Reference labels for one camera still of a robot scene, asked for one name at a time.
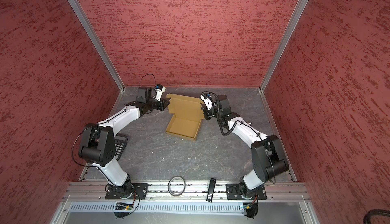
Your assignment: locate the brown cardboard box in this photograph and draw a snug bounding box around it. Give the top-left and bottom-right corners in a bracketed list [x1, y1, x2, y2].
[166, 94, 205, 141]

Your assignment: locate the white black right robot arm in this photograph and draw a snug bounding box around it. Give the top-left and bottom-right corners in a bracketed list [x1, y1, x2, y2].
[200, 92, 289, 197]

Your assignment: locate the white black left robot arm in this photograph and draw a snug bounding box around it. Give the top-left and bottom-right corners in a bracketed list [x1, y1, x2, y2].
[78, 84, 169, 199]

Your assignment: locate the black desk calculator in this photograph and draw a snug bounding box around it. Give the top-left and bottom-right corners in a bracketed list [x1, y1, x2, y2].
[114, 134, 128, 161]

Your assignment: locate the black rectangular remote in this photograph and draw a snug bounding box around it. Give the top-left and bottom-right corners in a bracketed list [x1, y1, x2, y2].
[206, 178, 216, 203]

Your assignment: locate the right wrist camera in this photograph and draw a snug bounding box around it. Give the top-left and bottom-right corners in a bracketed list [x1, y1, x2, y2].
[200, 93, 214, 111]

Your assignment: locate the black cable ring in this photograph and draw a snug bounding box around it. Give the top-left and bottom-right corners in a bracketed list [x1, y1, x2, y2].
[167, 176, 186, 197]

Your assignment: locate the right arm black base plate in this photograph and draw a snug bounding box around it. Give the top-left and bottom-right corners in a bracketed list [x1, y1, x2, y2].
[226, 183, 267, 200]

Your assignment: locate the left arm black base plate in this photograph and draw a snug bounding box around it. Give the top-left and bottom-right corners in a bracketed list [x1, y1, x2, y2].
[105, 183, 149, 200]

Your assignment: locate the aluminium front frame rail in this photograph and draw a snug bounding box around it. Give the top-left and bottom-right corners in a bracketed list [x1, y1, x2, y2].
[62, 180, 312, 203]

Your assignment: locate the left rear aluminium corner post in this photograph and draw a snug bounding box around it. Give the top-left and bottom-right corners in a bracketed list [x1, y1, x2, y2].
[67, 0, 126, 92]

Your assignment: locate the aluminium corner post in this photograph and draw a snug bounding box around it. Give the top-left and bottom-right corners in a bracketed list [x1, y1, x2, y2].
[259, 0, 309, 94]
[67, 0, 126, 92]

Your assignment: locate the right rear aluminium corner post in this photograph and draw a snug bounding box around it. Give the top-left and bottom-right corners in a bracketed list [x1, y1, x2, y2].
[259, 0, 309, 94]

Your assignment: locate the black cable bottom right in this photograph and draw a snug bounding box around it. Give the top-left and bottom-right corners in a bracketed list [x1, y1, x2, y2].
[363, 209, 390, 224]

